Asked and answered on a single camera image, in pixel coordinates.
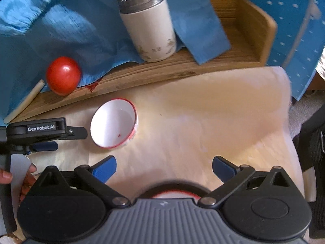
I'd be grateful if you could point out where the white rolling pin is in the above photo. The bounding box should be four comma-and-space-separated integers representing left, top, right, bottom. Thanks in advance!
3, 79, 45, 124

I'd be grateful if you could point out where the blue dotted tent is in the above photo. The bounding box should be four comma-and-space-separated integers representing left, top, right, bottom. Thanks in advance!
249, 0, 324, 100

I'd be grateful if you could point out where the black mesh office chair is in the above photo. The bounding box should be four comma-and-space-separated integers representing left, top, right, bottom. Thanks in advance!
292, 109, 324, 239

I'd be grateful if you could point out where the cream paper table cover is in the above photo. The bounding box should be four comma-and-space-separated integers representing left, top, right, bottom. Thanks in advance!
30, 67, 304, 198

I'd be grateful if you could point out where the white ceramic bowl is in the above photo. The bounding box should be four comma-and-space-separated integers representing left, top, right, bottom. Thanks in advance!
90, 98, 139, 150
152, 190, 200, 201

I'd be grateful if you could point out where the deep steel bowl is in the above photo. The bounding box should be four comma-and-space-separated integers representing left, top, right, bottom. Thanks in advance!
137, 180, 211, 200

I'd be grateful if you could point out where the person's left hand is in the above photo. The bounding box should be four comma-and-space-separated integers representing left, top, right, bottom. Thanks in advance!
0, 163, 37, 203

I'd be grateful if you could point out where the red tomato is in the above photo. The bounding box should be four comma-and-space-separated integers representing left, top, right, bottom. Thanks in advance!
46, 56, 81, 96

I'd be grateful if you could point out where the white thermos cup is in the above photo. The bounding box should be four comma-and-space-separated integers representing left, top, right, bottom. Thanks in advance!
118, 0, 176, 62

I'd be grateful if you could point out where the wooden shelf tray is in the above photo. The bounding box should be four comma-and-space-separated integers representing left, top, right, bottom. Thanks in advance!
14, 0, 277, 122

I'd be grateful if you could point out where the light blue hanging coat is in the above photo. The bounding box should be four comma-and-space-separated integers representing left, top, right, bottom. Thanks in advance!
1, 0, 230, 118

